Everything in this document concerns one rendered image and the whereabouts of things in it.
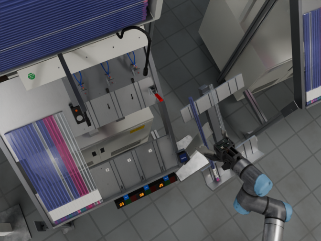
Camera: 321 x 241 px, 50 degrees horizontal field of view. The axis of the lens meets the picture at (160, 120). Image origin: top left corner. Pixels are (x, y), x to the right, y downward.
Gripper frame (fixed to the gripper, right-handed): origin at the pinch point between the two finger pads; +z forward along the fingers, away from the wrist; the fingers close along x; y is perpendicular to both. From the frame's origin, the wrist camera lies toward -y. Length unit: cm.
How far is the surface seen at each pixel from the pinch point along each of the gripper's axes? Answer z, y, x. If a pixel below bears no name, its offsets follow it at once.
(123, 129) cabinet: 45, -14, 24
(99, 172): 21, -4, 47
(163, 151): 15.7, -10.3, 16.2
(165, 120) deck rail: 18.3, 5.2, 9.7
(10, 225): 76, -68, 109
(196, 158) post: 48, -82, -19
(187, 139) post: 61, -75, -21
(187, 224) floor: 19, -100, 13
